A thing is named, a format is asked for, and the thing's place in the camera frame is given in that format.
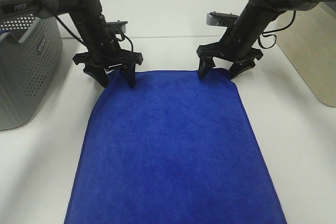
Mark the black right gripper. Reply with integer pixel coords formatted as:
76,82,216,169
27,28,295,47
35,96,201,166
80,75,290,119
196,35,263,79

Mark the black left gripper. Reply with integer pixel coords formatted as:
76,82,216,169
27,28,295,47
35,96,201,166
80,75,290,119
73,39,143,88

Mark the blue microfibre towel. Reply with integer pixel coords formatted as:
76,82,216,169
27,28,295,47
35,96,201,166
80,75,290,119
65,68,286,223

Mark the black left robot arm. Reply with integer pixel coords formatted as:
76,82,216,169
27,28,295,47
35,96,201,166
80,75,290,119
1,0,143,88

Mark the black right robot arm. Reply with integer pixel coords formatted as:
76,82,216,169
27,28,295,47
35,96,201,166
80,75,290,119
196,0,335,79

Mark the grey perforated plastic basket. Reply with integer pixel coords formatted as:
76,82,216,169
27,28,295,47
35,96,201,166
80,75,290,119
1,0,62,130

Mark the beige plastic bin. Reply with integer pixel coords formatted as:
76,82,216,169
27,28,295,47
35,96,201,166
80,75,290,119
277,3,335,107

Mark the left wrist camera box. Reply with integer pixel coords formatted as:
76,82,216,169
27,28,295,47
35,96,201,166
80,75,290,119
106,20,128,35

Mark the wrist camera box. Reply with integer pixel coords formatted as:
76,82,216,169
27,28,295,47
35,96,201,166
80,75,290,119
106,20,128,35
206,12,239,27

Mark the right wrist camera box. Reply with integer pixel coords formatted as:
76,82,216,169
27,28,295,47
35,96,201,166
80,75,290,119
206,12,239,27

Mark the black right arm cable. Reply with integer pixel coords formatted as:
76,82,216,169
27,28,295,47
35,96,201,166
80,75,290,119
257,0,326,50

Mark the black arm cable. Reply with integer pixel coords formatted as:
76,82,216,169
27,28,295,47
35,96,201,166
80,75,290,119
257,0,326,50
10,0,134,59

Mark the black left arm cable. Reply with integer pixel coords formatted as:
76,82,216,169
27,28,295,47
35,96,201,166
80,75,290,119
10,0,134,59

